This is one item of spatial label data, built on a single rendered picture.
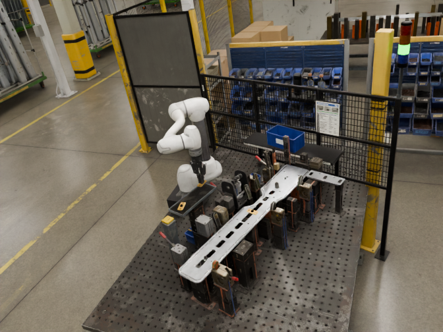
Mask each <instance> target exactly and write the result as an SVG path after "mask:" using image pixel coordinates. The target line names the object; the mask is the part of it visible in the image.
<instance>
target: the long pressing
mask: <svg viewBox="0 0 443 332"><path fill-rule="evenodd" d="M308 173H309V170H307V169H303V168H300V167H296V166H292V165H285V166H283V167H282V168H281V169H280V170H279V171H278V172H277V173H276V174H275V175H274V176H273V177H272V178H271V179H270V180H269V181H268V182H267V183H266V184H265V185H264V186H263V187H262V188H261V189H260V191H261V194H262V196H261V197H260V198H259V199H258V200H257V201H256V202H255V203H254V204H253V205H251V206H245V207H242V208H241V209H240V210H239V211H238V212H237V213H236V214H235V215H234V216H233V217H232V218H231V219H230V220H229V221H228V222H227V223H226V224H225V225H224V226H223V227H222V228H221V229H220V230H219V231H218V232H217V233H216V234H214V235H213V236H212V237H211V238H210V239H209V240H208V241H207V242H206V243H205V244H204V245H203V246H202V247H201V248H200V249H199V250H198V251H196V252H195V253H194V254H193V255H192V256H191V257H190V258H189V259H188V260H187V261H186V262H185V263H184V264H183V265H182V266H181V267H180V268H179V274H180V275H181V276H182V277H184V278H186V279H188V280H190V281H192V282H193V283H201V282H203V280H205V278H206V277H207V276H208V275H209V274H210V273H211V272H212V262H213V261H214V260H217V261H219V263H220V262H221V261H222V260H223V259H224V258H225V257H226V256H227V255H228V254H229V253H230V252H231V251H232V249H234V247H236V245H238V243H240V242H241V241H242V240H243V239H244V237H245V236H246V235H247V234H248V233H249V232H250V231H251V230H252V229H253V228H254V227H255V226H256V225H257V224H258V222H259V221H260V220H261V219H262V218H263V217H264V216H265V215H266V214H267V213H268V212H269V211H270V204H271V202H272V201H275V202H276V203H278V202H279V201H281V200H283V199H285V198H287V196H288V195H289V194H290V193H291V192H292V191H293V190H294V189H295V188H296V187H297V183H298V178H299V176H300V175H303V179H304V178H305V177H306V175H307V174H308ZM298 175H299V176H298ZM285 178H286V179H285ZM275 182H278V183H279V188H275ZM271 191H274V193H273V194H272V195H271V194H269V193H270V192H271ZM265 197H269V198H268V199H267V200H266V201H263V199H264V198H265ZM259 203H262V205H261V206H260V207H259V208H258V209H257V211H258V213H257V214H256V215H254V214H252V215H251V216H250V217H249V218H248V219H247V220H246V221H245V222H242V220H243V219H244V218H245V217H246V216H247V215H248V214H249V212H247V210H248V209H254V208H255V207H256V206H257V205H258V204H259ZM239 223H242V225H241V226H240V227H239V228H238V229H235V227H236V226H237V225H238V224H239ZM248 223H249V224H248ZM231 231H233V232H234V233H233V234H232V235H231V236H230V237H229V238H226V236H227V235H228V234H229V233H230V232H231ZM219 236H220V237H219ZM222 240H223V241H225V242H224V243H223V244H222V245H221V246H220V247H219V248H218V247H216V246H217V245H218V244H219V243H220V242H221V241H222ZM212 250H215V251H216V252H215V253H214V254H213V255H212V256H211V257H210V258H208V257H207V258H208V259H207V260H204V256H207V255H208V254H209V253H210V252H211V251H212ZM202 260H204V261H206V262H205V263H204V264H203V265H202V266H201V267H200V268H197V267H196V266H197V265H198V264H199V263H200V262H201V261H202Z"/></svg>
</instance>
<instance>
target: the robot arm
mask: <svg viewBox="0 0 443 332"><path fill-rule="evenodd" d="M208 110H209V104H208V101H207V99H206V98H203V97H194V98H191V99H186V100H185V101H180V102H178V103H172V104H171V105H170V106H169V110H168V111H169V116H170V117H171V118H172V119H173V120H174V121H175V124H174V125H173V126H172V127H171V128H170V129H169V130H168V131H167V132H166V134H165V136H164V137H163V139H161V140H160V141H159V142H158V144H157V148H158V151H159V152H160V153H162V154H170V153H175V152H179V151H181V150H184V149H189V155H190V156H191V159H192V161H190V162H189V163H190V165H189V164H184V165H182V166H180V167H179V168H178V171H177V182H178V185H179V189H180V191H179V192H178V193H177V194H176V197H184V196H185V195H186V194H188V193H189V192H190V191H191V190H192V189H194V188H195V187H196V186H197V185H198V184H199V183H200V182H201V183H202V184H203V183H204V180H207V182H208V181H210V180H213V179H215V178H217V177H218V176H220V175H221V173H222V166H221V164H220V163H219V162H218V161H215V160H214V158H213V157H212V156H210V150H209V146H208V139H207V135H206V128H205V124H204V118H205V113H206V112H207V111H208ZM185 117H189V119H190V120H191V121H192V125H189V126H186V127H185V130H184V133H182V134H180V135H176V133H177V132H178V131H179V130H180V129H181V128H182V127H183V125H184V124H185Z"/></svg>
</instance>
